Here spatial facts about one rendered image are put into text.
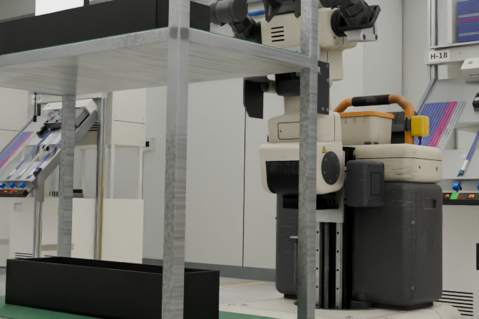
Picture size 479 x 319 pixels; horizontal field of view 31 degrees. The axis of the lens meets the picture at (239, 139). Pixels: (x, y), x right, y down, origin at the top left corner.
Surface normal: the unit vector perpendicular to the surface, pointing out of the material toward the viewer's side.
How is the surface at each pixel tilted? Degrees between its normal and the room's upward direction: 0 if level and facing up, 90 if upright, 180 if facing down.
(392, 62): 90
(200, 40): 90
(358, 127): 92
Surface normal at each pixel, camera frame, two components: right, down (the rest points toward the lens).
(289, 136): -0.63, 0.07
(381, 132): 0.77, 0.00
